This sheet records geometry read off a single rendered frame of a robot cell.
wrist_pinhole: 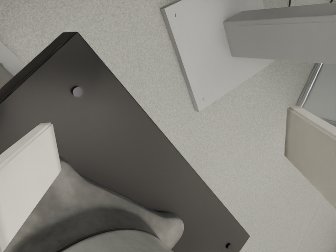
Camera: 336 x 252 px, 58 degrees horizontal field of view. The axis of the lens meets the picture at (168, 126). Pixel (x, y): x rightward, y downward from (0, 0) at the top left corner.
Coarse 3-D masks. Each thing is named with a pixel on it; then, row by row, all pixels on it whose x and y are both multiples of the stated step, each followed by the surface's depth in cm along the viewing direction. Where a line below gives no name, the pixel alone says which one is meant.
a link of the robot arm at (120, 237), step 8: (104, 232) 22; (112, 232) 22; (120, 232) 23; (128, 232) 23; (136, 232) 24; (144, 232) 24; (80, 240) 21; (88, 240) 21; (96, 240) 21; (104, 240) 21; (112, 240) 21; (120, 240) 22; (128, 240) 22; (136, 240) 22; (144, 240) 23; (152, 240) 23; (160, 240) 26; (72, 248) 21; (80, 248) 21; (88, 248) 20; (96, 248) 20; (104, 248) 20; (112, 248) 20; (120, 248) 20; (128, 248) 21; (136, 248) 21; (144, 248) 21; (152, 248) 21; (160, 248) 22; (168, 248) 24
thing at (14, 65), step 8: (0, 48) 88; (8, 48) 89; (0, 56) 89; (8, 56) 90; (16, 56) 91; (0, 64) 89; (8, 64) 90; (16, 64) 92; (24, 64) 93; (0, 72) 73; (8, 72) 67; (16, 72) 92; (0, 80) 65; (8, 80) 59; (0, 88) 58
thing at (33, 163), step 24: (24, 144) 14; (48, 144) 16; (0, 168) 11; (24, 168) 13; (48, 168) 16; (0, 192) 11; (24, 192) 13; (0, 216) 11; (24, 216) 13; (0, 240) 11
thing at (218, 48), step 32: (192, 0) 117; (224, 0) 125; (256, 0) 134; (192, 32) 120; (224, 32) 128; (256, 32) 114; (288, 32) 103; (320, 32) 94; (192, 64) 124; (224, 64) 132; (256, 64) 144; (192, 96) 130
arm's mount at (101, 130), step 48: (48, 48) 25; (0, 96) 23; (48, 96) 23; (96, 96) 26; (0, 144) 22; (96, 144) 27; (144, 144) 30; (144, 192) 31; (192, 192) 35; (192, 240) 37; (240, 240) 43
